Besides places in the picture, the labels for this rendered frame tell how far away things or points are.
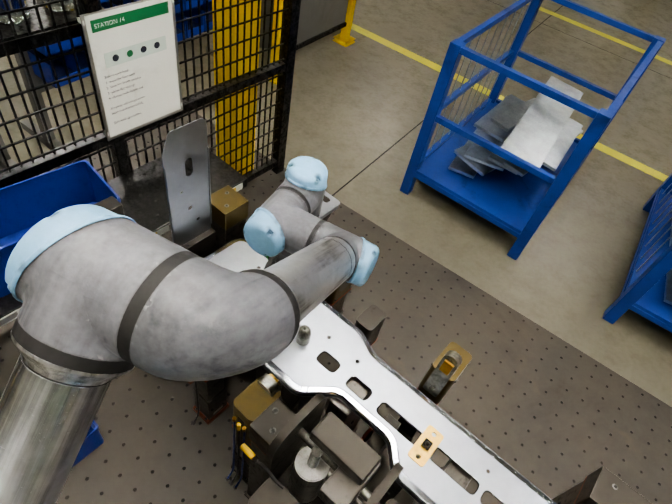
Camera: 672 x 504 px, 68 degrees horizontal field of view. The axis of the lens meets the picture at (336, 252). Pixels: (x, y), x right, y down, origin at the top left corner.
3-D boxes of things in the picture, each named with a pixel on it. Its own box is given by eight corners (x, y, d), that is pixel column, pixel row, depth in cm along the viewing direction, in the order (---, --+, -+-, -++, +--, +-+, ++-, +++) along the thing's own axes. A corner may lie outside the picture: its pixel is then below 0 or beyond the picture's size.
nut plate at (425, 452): (429, 424, 103) (431, 422, 102) (444, 437, 102) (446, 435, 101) (406, 454, 98) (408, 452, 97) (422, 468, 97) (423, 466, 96)
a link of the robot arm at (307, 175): (275, 170, 85) (300, 146, 90) (270, 215, 93) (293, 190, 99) (315, 189, 84) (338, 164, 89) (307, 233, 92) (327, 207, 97)
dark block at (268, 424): (280, 487, 118) (298, 416, 87) (259, 510, 114) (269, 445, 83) (265, 472, 120) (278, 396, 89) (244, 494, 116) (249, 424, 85)
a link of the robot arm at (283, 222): (300, 244, 77) (331, 205, 84) (238, 214, 79) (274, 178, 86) (295, 276, 83) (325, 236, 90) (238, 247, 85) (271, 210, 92)
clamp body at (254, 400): (272, 461, 122) (284, 395, 95) (239, 496, 116) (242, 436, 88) (253, 442, 125) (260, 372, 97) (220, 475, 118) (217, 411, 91)
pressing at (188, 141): (212, 229, 128) (207, 117, 103) (175, 251, 122) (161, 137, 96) (210, 227, 129) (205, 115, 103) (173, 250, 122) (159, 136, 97)
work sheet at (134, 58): (183, 110, 135) (173, -8, 112) (108, 141, 122) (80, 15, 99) (178, 106, 136) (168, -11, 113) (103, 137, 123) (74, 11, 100)
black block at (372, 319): (370, 365, 144) (395, 308, 122) (349, 388, 138) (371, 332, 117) (356, 354, 146) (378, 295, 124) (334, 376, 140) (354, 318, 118)
